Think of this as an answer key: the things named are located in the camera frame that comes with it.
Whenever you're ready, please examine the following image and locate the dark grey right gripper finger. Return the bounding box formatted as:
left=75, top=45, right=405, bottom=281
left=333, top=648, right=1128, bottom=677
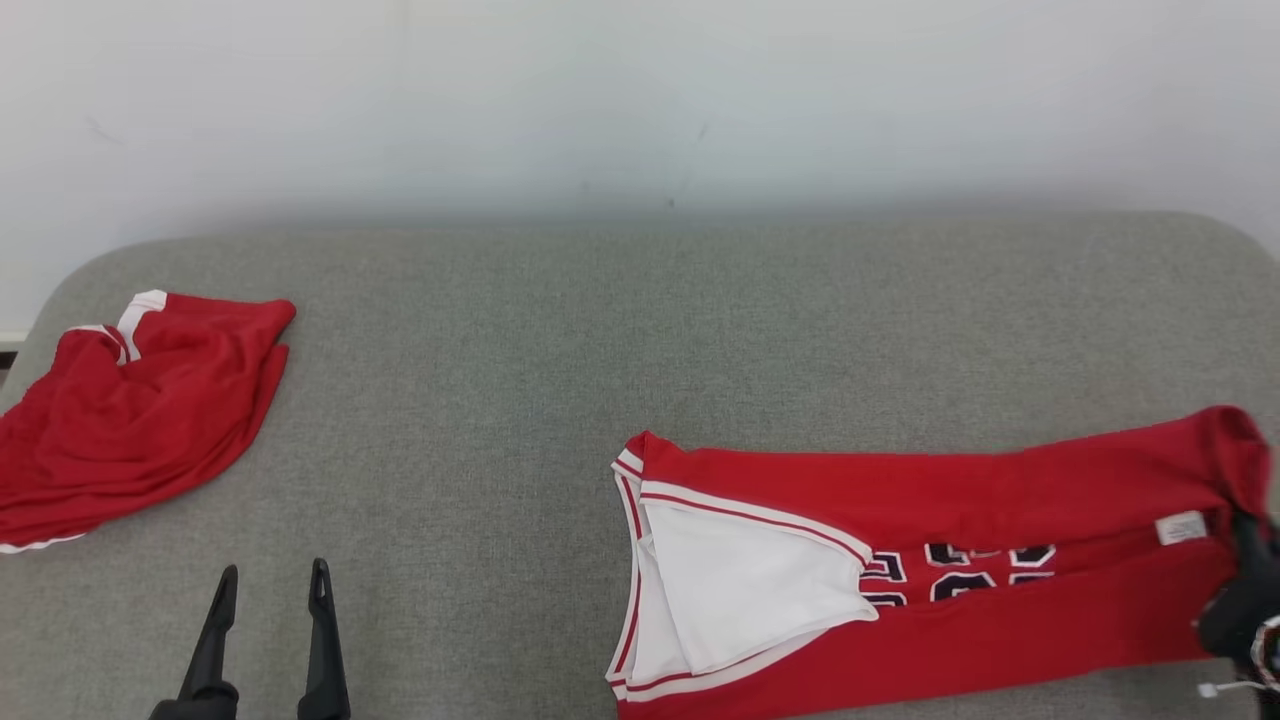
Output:
left=1230, top=510, right=1279, bottom=601

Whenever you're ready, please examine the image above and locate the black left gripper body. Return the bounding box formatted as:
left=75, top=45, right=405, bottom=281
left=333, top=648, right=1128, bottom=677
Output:
left=148, top=690, right=241, bottom=720

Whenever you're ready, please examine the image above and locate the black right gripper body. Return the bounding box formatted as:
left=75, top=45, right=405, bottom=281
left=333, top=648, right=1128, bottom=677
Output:
left=1196, top=575, right=1280, bottom=693

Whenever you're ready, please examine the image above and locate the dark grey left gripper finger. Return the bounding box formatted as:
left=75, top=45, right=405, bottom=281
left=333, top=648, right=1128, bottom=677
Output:
left=297, top=558, right=352, bottom=720
left=178, top=565, right=240, bottom=701

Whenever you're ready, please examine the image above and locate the red shorts white trim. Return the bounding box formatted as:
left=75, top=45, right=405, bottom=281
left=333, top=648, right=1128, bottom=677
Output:
left=0, top=289, right=298, bottom=555

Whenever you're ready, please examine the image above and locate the red basketball jersey number 23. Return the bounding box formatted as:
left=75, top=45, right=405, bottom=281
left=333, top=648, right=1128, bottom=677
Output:
left=605, top=405, right=1276, bottom=720

